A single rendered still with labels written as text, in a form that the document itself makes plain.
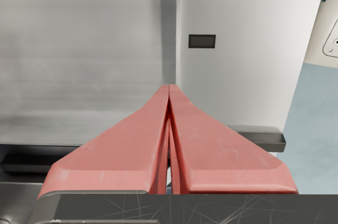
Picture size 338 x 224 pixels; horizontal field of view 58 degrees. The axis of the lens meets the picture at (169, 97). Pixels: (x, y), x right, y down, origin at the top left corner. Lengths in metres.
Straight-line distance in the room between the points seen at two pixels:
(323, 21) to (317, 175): 1.13
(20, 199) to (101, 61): 0.33
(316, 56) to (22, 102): 0.92
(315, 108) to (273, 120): 1.22
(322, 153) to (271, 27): 1.56
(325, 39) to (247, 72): 0.75
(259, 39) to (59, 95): 0.25
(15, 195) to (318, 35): 0.93
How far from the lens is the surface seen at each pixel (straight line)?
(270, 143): 0.42
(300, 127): 1.70
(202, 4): 0.33
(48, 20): 0.36
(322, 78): 1.54
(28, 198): 0.60
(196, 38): 0.34
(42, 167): 0.49
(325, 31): 1.09
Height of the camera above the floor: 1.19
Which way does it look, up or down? 54 degrees down
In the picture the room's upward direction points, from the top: 176 degrees counter-clockwise
